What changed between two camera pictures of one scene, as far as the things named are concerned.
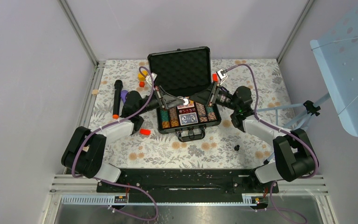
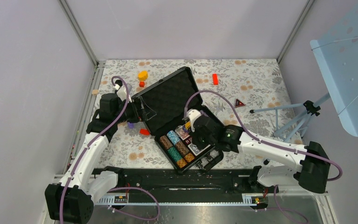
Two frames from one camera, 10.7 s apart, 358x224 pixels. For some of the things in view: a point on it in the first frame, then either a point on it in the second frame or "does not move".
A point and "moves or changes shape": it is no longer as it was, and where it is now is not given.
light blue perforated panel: [346, 53] does not move
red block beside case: [215, 77] does not move
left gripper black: [162, 103] -> [144, 113]
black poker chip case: [183, 73] -> [168, 111]
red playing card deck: [185, 106] -> [183, 134]
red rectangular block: [145, 132] does not move
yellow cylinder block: [141, 77] does not move
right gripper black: [208, 97] -> [194, 136]
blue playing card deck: [188, 118] moves or changes shape
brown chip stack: [164, 117] -> [165, 142]
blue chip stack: [174, 118] -> [173, 137]
